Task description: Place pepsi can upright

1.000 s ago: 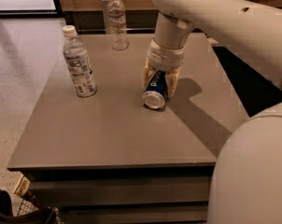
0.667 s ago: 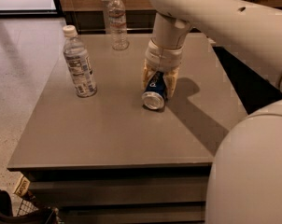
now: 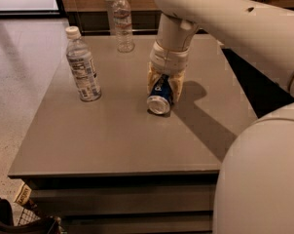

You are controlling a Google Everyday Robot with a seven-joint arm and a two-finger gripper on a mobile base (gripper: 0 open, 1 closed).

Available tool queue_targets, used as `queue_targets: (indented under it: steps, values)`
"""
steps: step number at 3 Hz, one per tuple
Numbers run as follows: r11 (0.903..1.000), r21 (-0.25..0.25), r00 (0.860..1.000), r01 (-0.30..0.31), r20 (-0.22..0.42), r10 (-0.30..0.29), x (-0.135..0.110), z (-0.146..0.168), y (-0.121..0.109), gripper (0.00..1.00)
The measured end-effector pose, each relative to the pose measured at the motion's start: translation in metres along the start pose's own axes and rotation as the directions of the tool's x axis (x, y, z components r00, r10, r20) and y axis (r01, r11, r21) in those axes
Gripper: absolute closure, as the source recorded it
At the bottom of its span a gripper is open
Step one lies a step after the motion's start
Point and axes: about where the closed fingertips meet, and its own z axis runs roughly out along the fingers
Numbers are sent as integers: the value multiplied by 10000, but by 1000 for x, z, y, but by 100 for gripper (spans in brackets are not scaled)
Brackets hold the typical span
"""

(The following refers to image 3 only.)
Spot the clear empty water bottle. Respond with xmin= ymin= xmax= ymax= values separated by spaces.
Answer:
xmin=112 ymin=0 xmax=134 ymax=53

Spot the black wire basket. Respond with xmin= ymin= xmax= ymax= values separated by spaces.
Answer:
xmin=0 ymin=198 xmax=60 ymax=234

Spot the tan snack package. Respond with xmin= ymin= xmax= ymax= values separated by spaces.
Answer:
xmin=14 ymin=183 xmax=31 ymax=206

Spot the labelled water bottle white cap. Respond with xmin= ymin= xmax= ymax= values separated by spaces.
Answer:
xmin=65 ymin=26 xmax=101 ymax=101

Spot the blue pepsi can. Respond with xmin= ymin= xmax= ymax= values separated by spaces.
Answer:
xmin=147 ymin=75 xmax=172 ymax=115

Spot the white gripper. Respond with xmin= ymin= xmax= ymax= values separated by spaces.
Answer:
xmin=147 ymin=42 xmax=189 ymax=103

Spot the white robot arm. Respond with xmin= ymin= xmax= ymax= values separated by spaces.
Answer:
xmin=148 ymin=0 xmax=294 ymax=234

